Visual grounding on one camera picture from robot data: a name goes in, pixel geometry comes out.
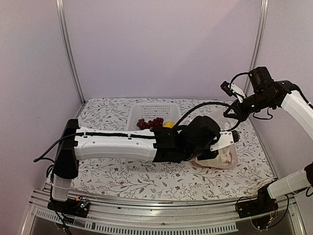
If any white cauliflower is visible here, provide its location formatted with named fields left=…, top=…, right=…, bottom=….
left=195, top=147, right=238, bottom=169

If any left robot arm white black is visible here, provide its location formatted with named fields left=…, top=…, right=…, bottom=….
left=34, top=116, right=221, bottom=212

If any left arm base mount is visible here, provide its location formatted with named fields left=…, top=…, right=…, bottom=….
left=47, top=196, right=90, bottom=218

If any aluminium front rail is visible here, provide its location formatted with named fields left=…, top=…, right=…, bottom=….
left=20, top=187, right=308, bottom=235

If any clear zip top bag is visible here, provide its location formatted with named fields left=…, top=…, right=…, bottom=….
left=189, top=109, right=238, bottom=170

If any right aluminium frame post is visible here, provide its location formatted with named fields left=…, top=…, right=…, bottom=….
left=249, top=0, right=269, bottom=70

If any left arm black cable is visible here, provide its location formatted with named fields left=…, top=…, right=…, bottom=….
left=175, top=101, right=242, bottom=133

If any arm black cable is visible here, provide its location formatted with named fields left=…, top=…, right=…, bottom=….
left=229, top=72, right=273, bottom=120
left=175, top=101, right=242, bottom=133

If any white plastic mesh basket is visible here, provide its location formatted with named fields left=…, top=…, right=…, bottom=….
left=125, top=102, right=181, bottom=131

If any floral patterned table mat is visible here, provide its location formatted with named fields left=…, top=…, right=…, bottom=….
left=71, top=98, right=277, bottom=201

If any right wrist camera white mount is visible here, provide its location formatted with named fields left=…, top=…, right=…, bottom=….
left=220, top=81, right=246, bottom=103

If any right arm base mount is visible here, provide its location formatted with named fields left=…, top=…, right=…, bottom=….
left=235, top=185, right=278, bottom=230

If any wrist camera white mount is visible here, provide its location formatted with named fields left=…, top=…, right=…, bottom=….
left=220, top=81, right=246, bottom=103
left=210, top=130, right=241, bottom=151

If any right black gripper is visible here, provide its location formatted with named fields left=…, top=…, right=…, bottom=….
left=224, top=91, right=275, bottom=122

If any yellow squash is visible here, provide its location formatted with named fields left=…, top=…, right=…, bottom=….
left=163, top=121, right=175, bottom=128

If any aluminium frame post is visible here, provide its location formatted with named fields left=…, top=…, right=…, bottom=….
left=249, top=0, right=269, bottom=70
left=55, top=0, right=86, bottom=104

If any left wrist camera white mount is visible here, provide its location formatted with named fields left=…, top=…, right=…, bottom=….
left=210, top=130, right=241, bottom=151

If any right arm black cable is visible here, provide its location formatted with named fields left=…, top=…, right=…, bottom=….
left=229, top=72, right=273, bottom=120

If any dark red grape bunch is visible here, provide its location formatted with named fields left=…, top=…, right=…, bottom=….
left=136, top=117, right=164, bottom=130

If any left aluminium frame post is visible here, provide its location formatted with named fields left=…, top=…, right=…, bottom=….
left=55, top=0, right=86, bottom=104

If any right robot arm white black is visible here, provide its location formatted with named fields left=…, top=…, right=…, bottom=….
left=221, top=67, right=313, bottom=213

